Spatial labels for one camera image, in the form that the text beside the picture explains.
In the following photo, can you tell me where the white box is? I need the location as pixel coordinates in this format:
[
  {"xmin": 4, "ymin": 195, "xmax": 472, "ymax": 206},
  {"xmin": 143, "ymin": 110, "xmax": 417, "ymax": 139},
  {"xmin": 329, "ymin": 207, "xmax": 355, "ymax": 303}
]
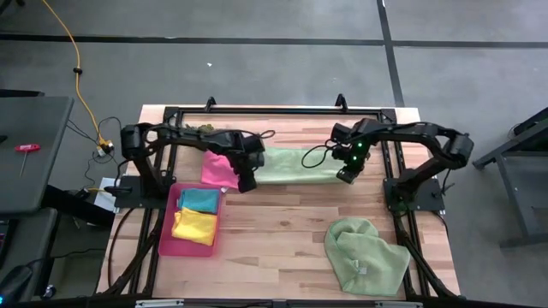
[{"xmin": 92, "ymin": 187, "xmax": 119, "ymax": 214}]

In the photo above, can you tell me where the yellow microfiber towel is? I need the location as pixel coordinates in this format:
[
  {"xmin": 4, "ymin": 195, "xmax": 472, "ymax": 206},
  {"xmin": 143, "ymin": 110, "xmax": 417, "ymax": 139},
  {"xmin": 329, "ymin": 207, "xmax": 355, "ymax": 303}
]
[{"xmin": 170, "ymin": 207, "xmax": 219, "ymax": 247}]

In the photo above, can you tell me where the silver metal bracket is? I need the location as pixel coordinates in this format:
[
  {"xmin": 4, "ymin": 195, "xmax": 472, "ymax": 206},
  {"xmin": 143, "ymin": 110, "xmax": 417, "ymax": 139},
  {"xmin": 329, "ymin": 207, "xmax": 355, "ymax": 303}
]
[
  {"xmin": 135, "ymin": 299, "xmax": 186, "ymax": 308},
  {"xmin": 375, "ymin": 300, "xmax": 424, "ymax": 308}
]

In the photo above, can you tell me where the teal microfiber towel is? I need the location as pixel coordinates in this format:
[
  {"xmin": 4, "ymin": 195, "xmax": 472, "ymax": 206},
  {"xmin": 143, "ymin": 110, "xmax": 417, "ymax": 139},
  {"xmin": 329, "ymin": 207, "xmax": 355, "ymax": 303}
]
[{"xmin": 176, "ymin": 187, "xmax": 221, "ymax": 215}]

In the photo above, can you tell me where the succulent in black pot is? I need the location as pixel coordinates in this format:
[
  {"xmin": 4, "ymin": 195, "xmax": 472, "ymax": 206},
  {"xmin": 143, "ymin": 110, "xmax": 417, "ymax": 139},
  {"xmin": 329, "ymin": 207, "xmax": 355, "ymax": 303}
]
[{"xmin": 184, "ymin": 122, "xmax": 216, "ymax": 134}]

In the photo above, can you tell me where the grey desk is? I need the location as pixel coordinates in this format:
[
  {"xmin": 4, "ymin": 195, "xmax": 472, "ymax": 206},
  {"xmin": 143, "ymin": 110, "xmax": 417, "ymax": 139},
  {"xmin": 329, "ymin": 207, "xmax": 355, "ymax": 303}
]
[{"xmin": 0, "ymin": 96, "xmax": 75, "ymax": 216}]

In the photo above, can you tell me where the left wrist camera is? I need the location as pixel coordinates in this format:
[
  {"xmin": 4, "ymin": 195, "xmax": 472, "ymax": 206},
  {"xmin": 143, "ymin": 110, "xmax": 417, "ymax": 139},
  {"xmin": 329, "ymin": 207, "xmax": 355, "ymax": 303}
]
[{"xmin": 236, "ymin": 168, "xmax": 259, "ymax": 195}]

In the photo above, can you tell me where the black desk frame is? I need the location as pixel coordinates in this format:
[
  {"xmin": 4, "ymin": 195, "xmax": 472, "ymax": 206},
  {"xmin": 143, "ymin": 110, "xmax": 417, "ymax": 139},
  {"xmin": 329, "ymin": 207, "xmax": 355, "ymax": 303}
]
[{"xmin": 472, "ymin": 106, "xmax": 548, "ymax": 251}]

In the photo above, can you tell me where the yellow cable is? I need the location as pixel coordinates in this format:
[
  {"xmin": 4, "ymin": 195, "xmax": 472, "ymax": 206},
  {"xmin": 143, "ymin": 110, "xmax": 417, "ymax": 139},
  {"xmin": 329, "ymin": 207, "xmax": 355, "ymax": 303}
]
[{"xmin": 40, "ymin": 0, "xmax": 115, "ymax": 157}]

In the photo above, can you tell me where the dark desk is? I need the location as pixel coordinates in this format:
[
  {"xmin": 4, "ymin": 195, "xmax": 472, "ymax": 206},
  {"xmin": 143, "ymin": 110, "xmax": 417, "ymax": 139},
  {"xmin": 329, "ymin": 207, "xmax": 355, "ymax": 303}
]
[{"xmin": 0, "ymin": 207, "xmax": 60, "ymax": 303}]

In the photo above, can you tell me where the black aluminium table frame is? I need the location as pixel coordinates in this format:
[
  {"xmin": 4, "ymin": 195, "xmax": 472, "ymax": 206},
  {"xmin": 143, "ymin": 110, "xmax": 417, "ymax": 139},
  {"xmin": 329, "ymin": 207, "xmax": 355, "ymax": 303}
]
[{"xmin": 96, "ymin": 93, "xmax": 462, "ymax": 308}]

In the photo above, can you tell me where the pink microfiber towel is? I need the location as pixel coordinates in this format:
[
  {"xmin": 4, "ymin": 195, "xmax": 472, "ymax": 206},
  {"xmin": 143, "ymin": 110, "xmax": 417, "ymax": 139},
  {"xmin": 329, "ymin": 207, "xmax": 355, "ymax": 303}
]
[{"xmin": 200, "ymin": 150, "xmax": 241, "ymax": 191}]

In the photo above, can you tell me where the light green microfiber towel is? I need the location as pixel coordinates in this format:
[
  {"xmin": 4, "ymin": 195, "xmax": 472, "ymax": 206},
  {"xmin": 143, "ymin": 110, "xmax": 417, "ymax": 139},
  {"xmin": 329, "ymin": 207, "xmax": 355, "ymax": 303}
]
[
  {"xmin": 254, "ymin": 145, "xmax": 349, "ymax": 187},
  {"xmin": 323, "ymin": 216, "xmax": 412, "ymax": 298}
]

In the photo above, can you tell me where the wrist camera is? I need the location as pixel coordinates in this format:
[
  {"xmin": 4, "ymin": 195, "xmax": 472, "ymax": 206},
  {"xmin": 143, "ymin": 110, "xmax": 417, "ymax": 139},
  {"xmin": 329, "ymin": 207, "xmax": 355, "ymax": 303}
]
[
  {"xmin": 336, "ymin": 167, "xmax": 360, "ymax": 186},
  {"xmin": 236, "ymin": 168, "xmax": 259, "ymax": 195}
]

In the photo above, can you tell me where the black camera cable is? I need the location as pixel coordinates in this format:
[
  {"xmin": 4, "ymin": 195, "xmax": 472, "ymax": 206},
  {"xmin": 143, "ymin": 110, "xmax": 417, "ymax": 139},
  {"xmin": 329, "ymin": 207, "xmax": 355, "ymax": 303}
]
[
  {"xmin": 239, "ymin": 128, "xmax": 277, "ymax": 141},
  {"xmin": 300, "ymin": 144, "xmax": 344, "ymax": 169}
]

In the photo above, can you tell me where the red T-handle hex key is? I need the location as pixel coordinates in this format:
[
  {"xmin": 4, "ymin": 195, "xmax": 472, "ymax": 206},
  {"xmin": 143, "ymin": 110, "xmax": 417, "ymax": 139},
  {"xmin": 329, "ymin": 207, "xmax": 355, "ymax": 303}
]
[{"xmin": 13, "ymin": 143, "xmax": 43, "ymax": 179}]

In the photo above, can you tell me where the pink translucent plastic bin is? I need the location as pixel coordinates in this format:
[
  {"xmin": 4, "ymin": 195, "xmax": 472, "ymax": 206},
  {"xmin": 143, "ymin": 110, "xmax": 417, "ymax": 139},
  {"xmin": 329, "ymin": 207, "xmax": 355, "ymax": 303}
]
[{"xmin": 158, "ymin": 182, "xmax": 223, "ymax": 259}]

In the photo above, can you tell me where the black device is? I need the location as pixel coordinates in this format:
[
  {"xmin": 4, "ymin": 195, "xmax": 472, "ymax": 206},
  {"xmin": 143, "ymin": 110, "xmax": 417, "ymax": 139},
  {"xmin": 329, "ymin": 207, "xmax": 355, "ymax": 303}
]
[{"xmin": 0, "ymin": 264, "xmax": 34, "ymax": 304}]

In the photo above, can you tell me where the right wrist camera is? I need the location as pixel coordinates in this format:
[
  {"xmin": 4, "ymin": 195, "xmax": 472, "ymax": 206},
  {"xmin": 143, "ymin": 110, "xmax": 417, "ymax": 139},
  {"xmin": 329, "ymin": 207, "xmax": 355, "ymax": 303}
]
[{"xmin": 336, "ymin": 167, "xmax": 360, "ymax": 186}]

